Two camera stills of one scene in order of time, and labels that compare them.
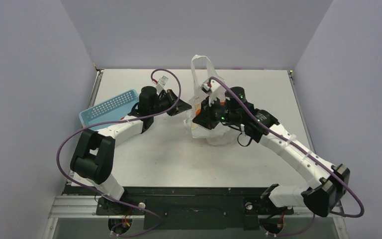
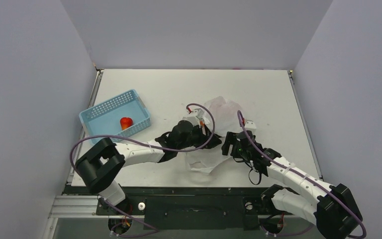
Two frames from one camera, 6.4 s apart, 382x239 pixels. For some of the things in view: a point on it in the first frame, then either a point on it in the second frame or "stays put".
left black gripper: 180,106 -> 203,138
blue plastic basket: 114,109 stays put
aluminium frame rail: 66,206 stays put
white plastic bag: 217,135 -> 227,117
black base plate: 196,209 stays put
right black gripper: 203,116 -> 236,145
